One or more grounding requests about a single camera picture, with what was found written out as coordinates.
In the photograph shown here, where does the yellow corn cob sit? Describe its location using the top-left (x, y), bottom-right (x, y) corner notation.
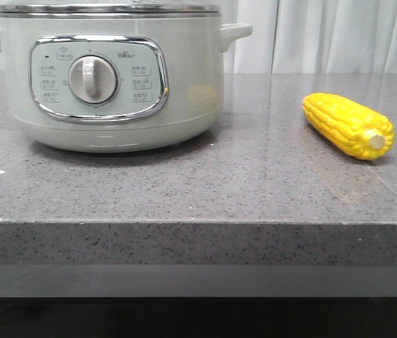
top-left (303, 92), bottom-right (396, 161)

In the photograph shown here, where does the glass pot lid steel rim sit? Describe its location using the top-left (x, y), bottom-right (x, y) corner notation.
top-left (0, 1), bottom-right (221, 14)

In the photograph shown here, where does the pale green electric cooking pot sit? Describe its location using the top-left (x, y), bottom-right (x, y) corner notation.
top-left (0, 11), bottom-right (254, 154)

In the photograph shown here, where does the white curtain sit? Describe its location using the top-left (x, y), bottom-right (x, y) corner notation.
top-left (0, 1), bottom-right (397, 74)

